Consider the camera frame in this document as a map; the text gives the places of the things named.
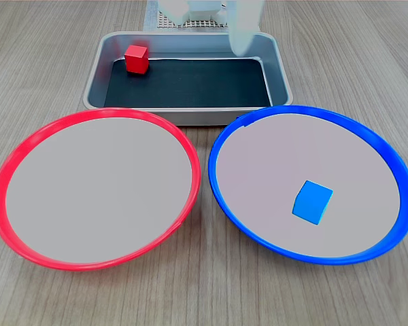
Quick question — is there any black tray mat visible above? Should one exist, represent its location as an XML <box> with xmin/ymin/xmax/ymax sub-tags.
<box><xmin>103</xmin><ymin>56</ymin><xmax>273</xmax><ymax>109</ymax></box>

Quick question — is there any blue-rimmed white plate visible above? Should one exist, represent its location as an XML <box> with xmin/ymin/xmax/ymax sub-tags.
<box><xmin>207</xmin><ymin>104</ymin><xmax>408</xmax><ymax>266</ymax></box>

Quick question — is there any red cube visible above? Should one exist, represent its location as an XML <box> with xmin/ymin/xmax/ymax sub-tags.
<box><xmin>124</xmin><ymin>44</ymin><xmax>150</xmax><ymax>75</ymax></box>

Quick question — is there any steel tray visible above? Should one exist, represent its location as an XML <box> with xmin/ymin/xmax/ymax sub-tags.
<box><xmin>82</xmin><ymin>31</ymin><xmax>294</xmax><ymax>127</ymax></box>

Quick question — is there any blue cube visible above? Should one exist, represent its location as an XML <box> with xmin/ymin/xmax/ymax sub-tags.
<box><xmin>291</xmin><ymin>179</ymin><xmax>334</xmax><ymax>226</ymax></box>

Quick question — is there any pale perforated base plate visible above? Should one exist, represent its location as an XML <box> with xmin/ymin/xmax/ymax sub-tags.
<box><xmin>143</xmin><ymin>0</ymin><xmax>260</xmax><ymax>34</ymax></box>

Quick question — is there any red-rimmed white plate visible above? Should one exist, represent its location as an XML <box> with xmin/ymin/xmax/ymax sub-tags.
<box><xmin>0</xmin><ymin>107</ymin><xmax>202</xmax><ymax>272</ymax></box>

